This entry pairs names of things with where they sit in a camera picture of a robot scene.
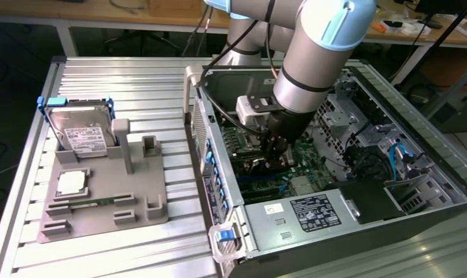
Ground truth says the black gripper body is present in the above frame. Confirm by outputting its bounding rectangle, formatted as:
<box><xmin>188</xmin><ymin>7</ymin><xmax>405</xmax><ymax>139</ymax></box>
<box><xmin>264</xmin><ymin>111</ymin><xmax>316</xmax><ymax>145</ymax></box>

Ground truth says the CPU socket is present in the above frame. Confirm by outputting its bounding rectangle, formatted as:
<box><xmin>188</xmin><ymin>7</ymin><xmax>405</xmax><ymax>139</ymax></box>
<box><xmin>243</xmin><ymin>127</ymin><xmax>267</xmax><ymax>151</ymax></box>

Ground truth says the green motherboard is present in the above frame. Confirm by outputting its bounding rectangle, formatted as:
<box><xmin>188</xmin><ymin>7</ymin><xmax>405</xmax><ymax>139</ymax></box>
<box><xmin>217</xmin><ymin>111</ymin><xmax>336</xmax><ymax>205</ymax></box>

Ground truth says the blue expansion slot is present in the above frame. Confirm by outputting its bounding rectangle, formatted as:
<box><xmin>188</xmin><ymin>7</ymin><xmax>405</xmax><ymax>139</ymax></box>
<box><xmin>235</xmin><ymin>173</ymin><xmax>276</xmax><ymax>184</ymax></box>

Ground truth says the black expansion slot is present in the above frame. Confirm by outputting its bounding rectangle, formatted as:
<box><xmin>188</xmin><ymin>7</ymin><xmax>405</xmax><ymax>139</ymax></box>
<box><xmin>239</xmin><ymin>185</ymin><xmax>287</xmax><ymax>195</ymax></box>

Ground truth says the silver chipset heatsink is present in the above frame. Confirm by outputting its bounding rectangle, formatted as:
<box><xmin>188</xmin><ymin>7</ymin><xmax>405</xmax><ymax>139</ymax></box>
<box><xmin>288</xmin><ymin>177</ymin><xmax>316</xmax><ymax>197</ymax></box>

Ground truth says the perforated metal disk bay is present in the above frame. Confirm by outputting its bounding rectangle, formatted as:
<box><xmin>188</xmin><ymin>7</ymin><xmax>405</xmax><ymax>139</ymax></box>
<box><xmin>316</xmin><ymin>95</ymin><xmax>375</xmax><ymax>154</ymax></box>

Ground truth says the grey power supply unit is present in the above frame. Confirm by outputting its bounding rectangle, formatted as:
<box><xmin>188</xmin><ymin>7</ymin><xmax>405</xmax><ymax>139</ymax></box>
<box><xmin>243</xmin><ymin>188</ymin><xmax>361</xmax><ymax>252</ymax></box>

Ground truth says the black plastic shroud box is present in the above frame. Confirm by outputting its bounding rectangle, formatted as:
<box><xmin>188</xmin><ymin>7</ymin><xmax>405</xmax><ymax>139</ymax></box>
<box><xmin>339</xmin><ymin>181</ymin><xmax>408</xmax><ymax>224</ymax></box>

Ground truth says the open black PC case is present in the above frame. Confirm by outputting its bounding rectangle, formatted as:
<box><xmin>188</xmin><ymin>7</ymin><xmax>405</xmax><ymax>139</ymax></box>
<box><xmin>183</xmin><ymin>65</ymin><xmax>467</xmax><ymax>278</ymax></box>

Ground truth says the dark computer tower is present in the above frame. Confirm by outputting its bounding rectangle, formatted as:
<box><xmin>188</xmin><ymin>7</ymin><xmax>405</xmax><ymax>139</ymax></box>
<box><xmin>425</xmin><ymin>92</ymin><xmax>467</xmax><ymax>134</ymax></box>

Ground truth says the black foam in white tray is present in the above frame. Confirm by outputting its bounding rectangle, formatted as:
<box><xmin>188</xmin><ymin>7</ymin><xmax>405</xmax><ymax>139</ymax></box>
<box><xmin>383</xmin><ymin>20</ymin><xmax>405</xmax><ymax>33</ymax></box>

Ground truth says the wooden desk with clutter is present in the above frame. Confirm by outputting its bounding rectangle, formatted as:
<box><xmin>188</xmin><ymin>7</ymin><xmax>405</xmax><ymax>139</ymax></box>
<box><xmin>361</xmin><ymin>8</ymin><xmax>467</xmax><ymax>85</ymax></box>

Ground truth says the black office chair base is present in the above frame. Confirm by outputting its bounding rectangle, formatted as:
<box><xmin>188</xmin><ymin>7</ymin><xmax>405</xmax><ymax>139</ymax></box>
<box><xmin>104</xmin><ymin>28</ymin><xmax>183</xmax><ymax>56</ymax></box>

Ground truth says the grey printed parts rack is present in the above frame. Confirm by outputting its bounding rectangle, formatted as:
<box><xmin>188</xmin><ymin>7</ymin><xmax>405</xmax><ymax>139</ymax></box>
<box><xmin>37</xmin><ymin>118</ymin><xmax>169</xmax><ymax>246</ymax></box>

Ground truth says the green RAM stick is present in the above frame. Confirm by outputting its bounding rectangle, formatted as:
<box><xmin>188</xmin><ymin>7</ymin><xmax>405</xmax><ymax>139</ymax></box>
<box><xmin>66</xmin><ymin>197</ymin><xmax>120</xmax><ymax>207</ymax></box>

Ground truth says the hard disk in blue carrier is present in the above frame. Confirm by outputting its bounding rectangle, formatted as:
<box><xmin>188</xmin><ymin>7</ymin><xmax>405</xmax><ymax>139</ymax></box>
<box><xmin>34</xmin><ymin>97</ymin><xmax>120</xmax><ymax>159</ymax></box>

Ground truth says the black monitor stand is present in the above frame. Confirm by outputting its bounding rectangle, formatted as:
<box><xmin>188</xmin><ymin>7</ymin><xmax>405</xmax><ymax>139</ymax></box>
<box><xmin>416</xmin><ymin>11</ymin><xmax>444</xmax><ymax>29</ymax></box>

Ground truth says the black slanted pole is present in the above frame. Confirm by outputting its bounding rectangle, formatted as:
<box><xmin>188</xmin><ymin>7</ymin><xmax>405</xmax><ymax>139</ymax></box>
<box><xmin>387</xmin><ymin>8</ymin><xmax>467</xmax><ymax>86</ymax></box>

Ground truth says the silver CPU chip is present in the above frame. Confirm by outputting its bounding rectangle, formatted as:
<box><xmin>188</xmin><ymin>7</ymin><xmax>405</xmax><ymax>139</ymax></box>
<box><xmin>56</xmin><ymin>172</ymin><xmax>90</xmax><ymax>196</ymax></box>

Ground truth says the wooden desk with white legs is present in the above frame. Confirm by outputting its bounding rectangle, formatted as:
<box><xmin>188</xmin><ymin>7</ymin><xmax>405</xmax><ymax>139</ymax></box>
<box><xmin>0</xmin><ymin>0</ymin><xmax>233</xmax><ymax>57</ymax></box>

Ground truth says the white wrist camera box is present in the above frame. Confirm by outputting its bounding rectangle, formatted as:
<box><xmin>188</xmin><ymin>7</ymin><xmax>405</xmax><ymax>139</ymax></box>
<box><xmin>235</xmin><ymin>94</ymin><xmax>287</xmax><ymax>128</ymax></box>

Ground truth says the black camera cable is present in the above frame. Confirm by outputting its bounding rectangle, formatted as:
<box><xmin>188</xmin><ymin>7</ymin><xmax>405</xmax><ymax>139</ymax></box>
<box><xmin>201</xmin><ymin>17</ymin><xmax>280</xmax><ymax>134</ymax></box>

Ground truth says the blue disk wire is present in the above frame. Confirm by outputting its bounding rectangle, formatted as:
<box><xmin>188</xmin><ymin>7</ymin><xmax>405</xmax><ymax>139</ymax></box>
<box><xmin>385</xmin><ymin>140</ymin><xmax>411</xmax><ymax>181</ymax></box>

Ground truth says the hanging cable bundle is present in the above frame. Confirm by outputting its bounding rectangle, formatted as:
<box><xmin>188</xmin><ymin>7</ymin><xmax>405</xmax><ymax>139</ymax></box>
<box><xmin>180</xmin><ymin>4</ymin><xmax>213</xmax><ymax>57</ymax></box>

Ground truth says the grey coiled cable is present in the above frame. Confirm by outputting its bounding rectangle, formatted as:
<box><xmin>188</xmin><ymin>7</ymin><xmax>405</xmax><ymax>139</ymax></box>
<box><xmin>108</xmin><ymin>0</ymin><xmax>145</xmax><ymax>10</ymax></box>

